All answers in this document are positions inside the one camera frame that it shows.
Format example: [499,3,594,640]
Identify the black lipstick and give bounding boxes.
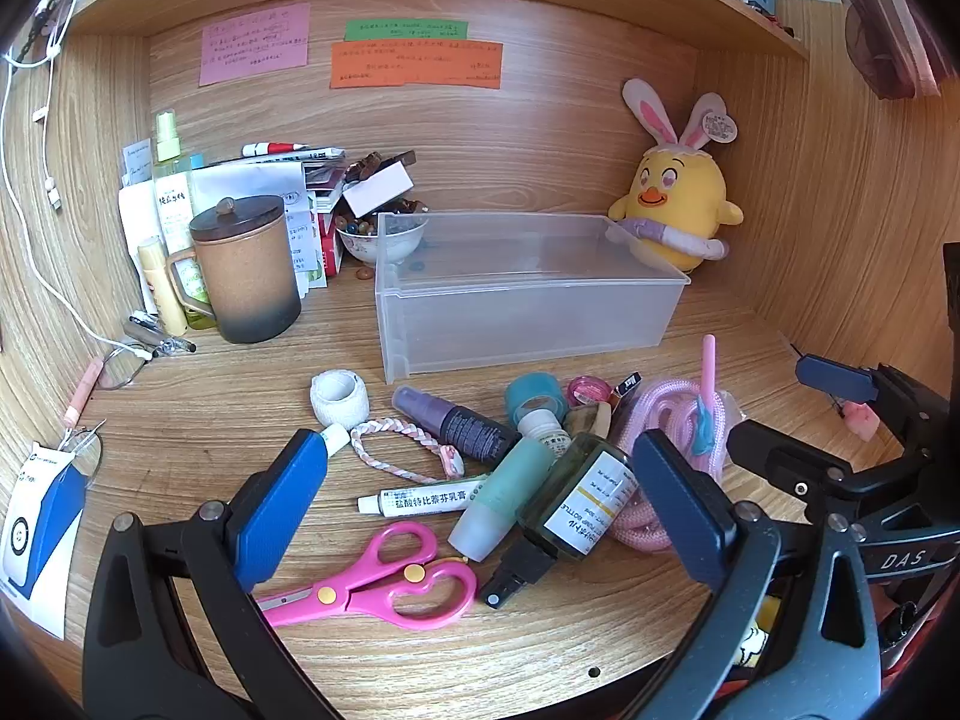
[609,371,646,413]

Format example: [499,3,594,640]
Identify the white ointment tube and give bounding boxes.
[356,474,490,518]

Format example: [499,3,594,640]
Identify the metal nail clippers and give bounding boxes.
[124,311,197,357]

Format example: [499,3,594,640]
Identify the cream lotion tube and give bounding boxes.
[137,236,188,337]

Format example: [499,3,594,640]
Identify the white bandage roll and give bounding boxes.
[310,369,372,427]

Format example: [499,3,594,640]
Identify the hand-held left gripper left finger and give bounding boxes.
[82,429,353,720]

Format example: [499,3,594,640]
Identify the brown soap bar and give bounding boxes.
[564,401,612,440]

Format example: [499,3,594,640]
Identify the pink rope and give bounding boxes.
[607,379,740,552]

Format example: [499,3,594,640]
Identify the teal tape roll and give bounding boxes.
[504,373,569,428]

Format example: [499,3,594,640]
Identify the teal white tube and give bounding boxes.
[448,435,578,562]

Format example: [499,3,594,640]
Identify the pink scissors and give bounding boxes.
[255,521,479,631]

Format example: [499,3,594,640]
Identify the yellow-green spray bottle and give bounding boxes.
[152,109,218,331]

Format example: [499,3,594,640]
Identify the white charging cable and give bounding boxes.
[0,0,151,361]

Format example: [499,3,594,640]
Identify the pink paper note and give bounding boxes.
[199,3,311,88]

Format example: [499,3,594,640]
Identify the brown lidded ceramic mug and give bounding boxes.
[165,195,303,344]

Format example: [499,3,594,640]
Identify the dark purple spray bottle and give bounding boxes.
[391,385,522,462]

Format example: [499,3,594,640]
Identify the small white box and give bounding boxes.
[341,165,415,218]

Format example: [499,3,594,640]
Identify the pink white braided bracelet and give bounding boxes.
[349,416,462,485]

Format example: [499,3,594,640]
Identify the clear plastic storage box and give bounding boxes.
[375,211,691,385]

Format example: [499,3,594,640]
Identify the green paper note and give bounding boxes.
[345,19,469,42]

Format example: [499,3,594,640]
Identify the dark green pump bottle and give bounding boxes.
[478,433,640,610]

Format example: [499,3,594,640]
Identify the yellow printed cloth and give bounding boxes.
[739,592,773,668]

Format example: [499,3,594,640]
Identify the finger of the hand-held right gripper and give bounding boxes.
[795,355,882,402]
[726,420,856,511]

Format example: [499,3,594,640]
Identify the stack of papers and cartons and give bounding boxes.
[191,154,350,297]

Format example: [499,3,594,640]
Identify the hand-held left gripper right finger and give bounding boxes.
[570,429,882,720]

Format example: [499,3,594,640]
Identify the orange paper note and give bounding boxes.
[330,40,503,89]

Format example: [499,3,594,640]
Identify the white medicine bottle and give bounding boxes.
[517,409,575,458]

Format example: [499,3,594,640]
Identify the pink pen with blue tassel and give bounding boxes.
[690,334,722,458]

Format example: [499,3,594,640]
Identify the eyeglasses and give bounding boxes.
[96,341,155,391]

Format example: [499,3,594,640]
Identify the brown hanging bag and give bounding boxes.
[844,0,942,100]

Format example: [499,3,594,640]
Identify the yellow chick plush toy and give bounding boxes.
[606,77,745,273]

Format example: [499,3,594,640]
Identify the small pink eraser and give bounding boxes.
[840,401,880,440]

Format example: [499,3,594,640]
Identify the white bowl of beads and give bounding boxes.
[335,214,428,267]

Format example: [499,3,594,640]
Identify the blue and white carton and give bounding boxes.
[0,444,89,642]

